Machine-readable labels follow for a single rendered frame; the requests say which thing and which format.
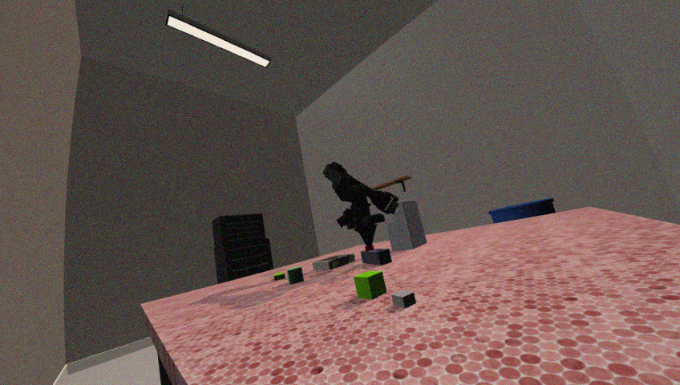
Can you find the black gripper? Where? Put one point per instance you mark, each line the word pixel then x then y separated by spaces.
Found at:
pixel 365 224

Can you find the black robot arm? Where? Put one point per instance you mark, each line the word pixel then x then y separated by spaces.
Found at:
pixel 351 190

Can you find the beige shallow tray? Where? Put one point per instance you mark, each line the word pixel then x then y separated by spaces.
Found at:
pixel 332 262

